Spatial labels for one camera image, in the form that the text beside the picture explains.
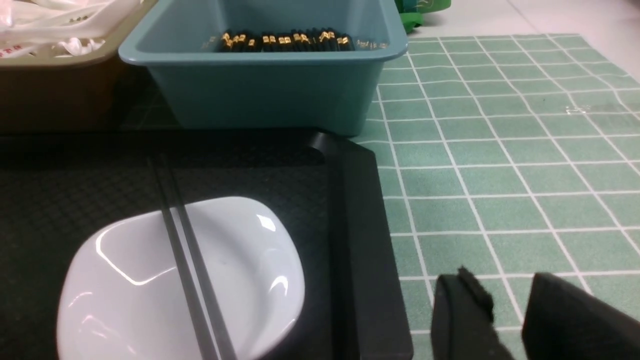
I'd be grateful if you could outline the green checkered table mat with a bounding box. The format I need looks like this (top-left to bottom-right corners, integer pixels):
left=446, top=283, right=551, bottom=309
left=354, top=34, right=640, bottom=360

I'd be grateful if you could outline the white square sauce dish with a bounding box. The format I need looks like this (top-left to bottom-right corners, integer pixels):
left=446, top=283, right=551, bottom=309
left=56, top=196, right=306, bottom=360

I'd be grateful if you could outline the black chopstick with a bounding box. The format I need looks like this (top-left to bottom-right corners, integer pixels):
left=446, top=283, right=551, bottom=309
left=146, top=156, right=219, bottom=360
left=152, top=153, right=238, bottom=360

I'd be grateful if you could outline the pile of white spoons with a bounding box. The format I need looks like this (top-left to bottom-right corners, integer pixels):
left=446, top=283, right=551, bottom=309
left=1, top=0, right=142, bottom=59

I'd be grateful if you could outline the blue plastic chopstick bin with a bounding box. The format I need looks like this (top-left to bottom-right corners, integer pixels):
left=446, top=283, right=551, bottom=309
left=119, top=0, right=409, bottom=137

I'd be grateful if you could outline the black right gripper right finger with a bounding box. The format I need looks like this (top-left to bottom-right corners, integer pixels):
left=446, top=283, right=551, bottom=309
left=521, top=272, right=640, bottom=360

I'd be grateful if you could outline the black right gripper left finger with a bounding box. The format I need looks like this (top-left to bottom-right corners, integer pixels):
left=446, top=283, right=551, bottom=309
left=430, top=266, right=514, bottom=360

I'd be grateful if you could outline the green cloth backdrop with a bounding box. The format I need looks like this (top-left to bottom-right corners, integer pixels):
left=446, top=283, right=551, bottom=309
left=395, top=0, right=452, bottom=34

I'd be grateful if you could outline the black plastic serving tray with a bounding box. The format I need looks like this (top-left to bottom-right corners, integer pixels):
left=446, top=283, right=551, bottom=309
left=1, top=129, right=414, bottom=360

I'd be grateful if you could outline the brown plastic spoon bin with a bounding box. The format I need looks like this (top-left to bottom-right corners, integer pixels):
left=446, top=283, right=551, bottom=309
left=0, top=0, right=157, bottom=135

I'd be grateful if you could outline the bundle of black chopsticks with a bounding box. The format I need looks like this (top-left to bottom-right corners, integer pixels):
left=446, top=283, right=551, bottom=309
left=201, top=27, right=388, bottom=53

